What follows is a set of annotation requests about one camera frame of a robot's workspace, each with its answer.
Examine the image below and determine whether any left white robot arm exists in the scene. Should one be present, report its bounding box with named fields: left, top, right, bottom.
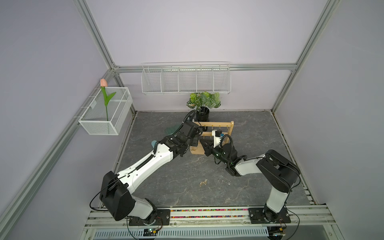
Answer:
left=97, top=121, right=202, bottom=224

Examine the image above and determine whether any pink artificial tulip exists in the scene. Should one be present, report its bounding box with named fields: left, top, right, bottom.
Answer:
left=100, top=79, right=116, bottom=121

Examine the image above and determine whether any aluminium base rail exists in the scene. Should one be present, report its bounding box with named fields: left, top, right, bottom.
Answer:
left=84, top=205, right=336, bottom=229

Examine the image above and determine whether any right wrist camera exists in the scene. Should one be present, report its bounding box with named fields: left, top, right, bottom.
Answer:
left=212, top=130, right=224, bottom=148

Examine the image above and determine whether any wooden jewelry display stand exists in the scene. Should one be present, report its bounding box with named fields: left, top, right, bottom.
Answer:
left=190, top=121, right=235, bottom=155

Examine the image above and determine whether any white slotted cable duct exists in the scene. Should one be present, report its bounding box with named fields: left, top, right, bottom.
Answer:
left=93, top=226, right=269, bottom=240

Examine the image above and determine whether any white wire wall shelf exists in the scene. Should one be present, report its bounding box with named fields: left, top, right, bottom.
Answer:
left=141, top=62, right=232, bottom=95

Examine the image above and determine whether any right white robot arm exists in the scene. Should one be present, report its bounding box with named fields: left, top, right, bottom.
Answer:
left=200, top=140, right=301, bottom=224

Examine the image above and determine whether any teal small shovel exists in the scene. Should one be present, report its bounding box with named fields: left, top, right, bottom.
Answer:
left=151, top=141, right=159, bottom=149

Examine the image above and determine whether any potted green plant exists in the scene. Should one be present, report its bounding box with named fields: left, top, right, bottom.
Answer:
left=186, top=92, right=221, bottom=122

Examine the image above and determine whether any white mesh wall basket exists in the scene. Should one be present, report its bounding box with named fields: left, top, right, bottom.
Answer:
left=78, top=87, right=133, bottom=136

